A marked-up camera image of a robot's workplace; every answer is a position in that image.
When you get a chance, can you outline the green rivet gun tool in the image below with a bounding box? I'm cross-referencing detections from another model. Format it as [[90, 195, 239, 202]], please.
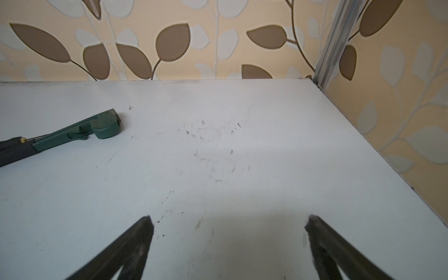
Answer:
[[1, 108, 121, 167]]

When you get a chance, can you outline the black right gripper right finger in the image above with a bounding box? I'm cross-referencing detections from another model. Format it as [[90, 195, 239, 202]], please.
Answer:
[[305, 215, 392, 280]]

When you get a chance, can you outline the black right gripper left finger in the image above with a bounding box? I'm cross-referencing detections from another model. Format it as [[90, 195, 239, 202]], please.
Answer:
[[68, 216, 154, 280]]

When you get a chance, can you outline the aluminium frame post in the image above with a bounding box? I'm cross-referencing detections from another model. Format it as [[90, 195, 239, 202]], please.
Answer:
[[313, 1, 367, 92]]

